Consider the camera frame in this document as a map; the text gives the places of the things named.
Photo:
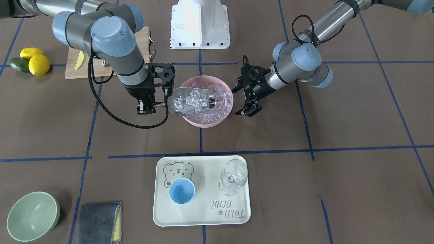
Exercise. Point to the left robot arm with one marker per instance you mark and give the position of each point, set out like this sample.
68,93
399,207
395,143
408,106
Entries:
300,58

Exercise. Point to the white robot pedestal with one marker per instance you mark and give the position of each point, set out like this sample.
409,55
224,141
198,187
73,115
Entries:
199,24

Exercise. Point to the blue plastic cup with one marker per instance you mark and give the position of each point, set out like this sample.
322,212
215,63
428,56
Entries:
182,191

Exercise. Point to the clear wine glass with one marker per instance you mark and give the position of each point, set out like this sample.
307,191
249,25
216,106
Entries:
233,176

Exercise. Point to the cream serving tray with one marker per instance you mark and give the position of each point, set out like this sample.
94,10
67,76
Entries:
208,206

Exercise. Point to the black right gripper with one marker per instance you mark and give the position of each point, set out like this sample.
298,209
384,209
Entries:
138,92

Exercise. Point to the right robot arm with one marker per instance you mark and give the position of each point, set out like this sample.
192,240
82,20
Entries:
105,31

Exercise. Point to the green lime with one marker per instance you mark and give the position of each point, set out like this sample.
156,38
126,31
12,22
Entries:
19,65

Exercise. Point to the yellow lemon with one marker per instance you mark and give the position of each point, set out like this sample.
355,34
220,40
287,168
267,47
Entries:
39,65
28,53

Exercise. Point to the grey folded cloth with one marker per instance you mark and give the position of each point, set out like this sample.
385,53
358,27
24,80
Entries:
100,223

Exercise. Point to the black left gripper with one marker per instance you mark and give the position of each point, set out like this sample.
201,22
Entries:
260,88

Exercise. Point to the green ceramic bowl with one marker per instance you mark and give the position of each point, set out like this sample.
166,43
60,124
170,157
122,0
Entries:
33,216

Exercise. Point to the yellow plastic knife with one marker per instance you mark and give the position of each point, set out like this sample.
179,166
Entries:
80,60

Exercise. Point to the pink bowl of ice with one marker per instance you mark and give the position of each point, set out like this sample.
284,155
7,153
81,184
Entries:
224,101

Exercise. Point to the metal ice scoop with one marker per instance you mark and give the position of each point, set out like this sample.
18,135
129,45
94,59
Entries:
186,100

